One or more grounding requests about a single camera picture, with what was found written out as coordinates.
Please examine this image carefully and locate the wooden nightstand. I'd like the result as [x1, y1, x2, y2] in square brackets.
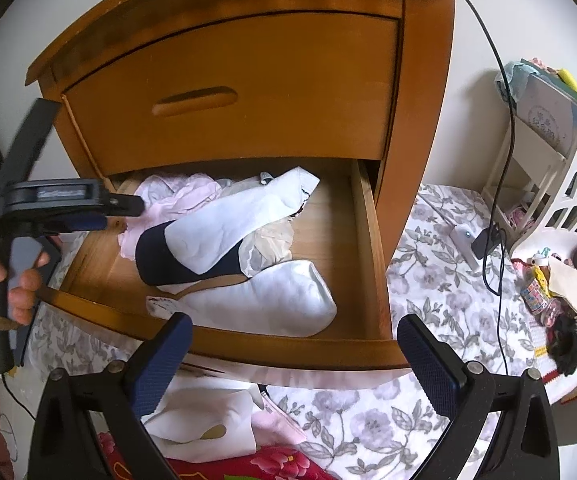
[24, 0, 471, 266]

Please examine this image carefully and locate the colourful candy packet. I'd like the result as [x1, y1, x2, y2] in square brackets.
[519, 265, 559, 318]

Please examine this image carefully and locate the person's left hand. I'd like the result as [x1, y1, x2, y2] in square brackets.
[0, 240, 52, 328]

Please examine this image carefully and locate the yellow plastic object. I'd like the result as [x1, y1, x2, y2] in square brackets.
[559, 67, 577, 98]

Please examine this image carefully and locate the black fabric bundle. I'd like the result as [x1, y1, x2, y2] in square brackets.
[549, 315, 577, 376]

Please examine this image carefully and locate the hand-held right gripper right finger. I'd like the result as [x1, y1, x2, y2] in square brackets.
[397, 314, 562, 480]

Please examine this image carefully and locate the pink garment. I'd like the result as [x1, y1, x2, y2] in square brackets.
[250, 397, 308, 447]

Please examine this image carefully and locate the red floral blanket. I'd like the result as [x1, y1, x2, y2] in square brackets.
[97, 432, 342, 480]

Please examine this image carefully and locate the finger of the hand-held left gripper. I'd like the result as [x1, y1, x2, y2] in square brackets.
[101, 191, 146, 219]
[43, 214, 110, 235]

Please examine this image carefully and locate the pale pink underwear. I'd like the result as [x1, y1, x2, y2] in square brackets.
[118, 172, 225, 261]

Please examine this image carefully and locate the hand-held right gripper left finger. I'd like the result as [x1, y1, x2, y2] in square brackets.
[28, 311, 194, 480]

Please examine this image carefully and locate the wooden deep drawer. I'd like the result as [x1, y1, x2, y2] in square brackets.
[36, 157, 413, 372]

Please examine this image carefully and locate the white knitted mat red stripe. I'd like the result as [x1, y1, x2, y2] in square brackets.
[533, 325, 577, 406]

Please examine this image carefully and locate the grey notebook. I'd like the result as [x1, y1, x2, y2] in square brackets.
[516, 74, 577, 155]

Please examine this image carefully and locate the beige lace underwear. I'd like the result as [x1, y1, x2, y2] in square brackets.
[238, 217, 298, 279]

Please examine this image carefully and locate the navy sock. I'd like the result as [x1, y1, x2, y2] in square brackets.
[135, 220, 249, 288]

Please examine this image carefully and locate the black power adapter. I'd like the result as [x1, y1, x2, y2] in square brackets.
[471, 225, 505, 259]

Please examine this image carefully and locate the grey floral bed sheet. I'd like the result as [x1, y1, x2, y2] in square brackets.
[23, 182, 554, 480]

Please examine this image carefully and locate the white power strip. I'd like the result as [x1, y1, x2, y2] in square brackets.
[447, 225, 480, 267]

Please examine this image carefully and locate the pale teal cloth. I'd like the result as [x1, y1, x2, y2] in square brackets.
[493, 59, 534, 106]

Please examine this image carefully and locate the black power cable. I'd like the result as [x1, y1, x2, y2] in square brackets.
[456, 0, 515, 377]

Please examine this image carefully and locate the white printed garment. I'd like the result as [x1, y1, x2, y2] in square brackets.
[143, 389, 260, 447]

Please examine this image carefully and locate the white cutout desk organizer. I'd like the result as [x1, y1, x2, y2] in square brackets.
[481, 57, 577, 256]

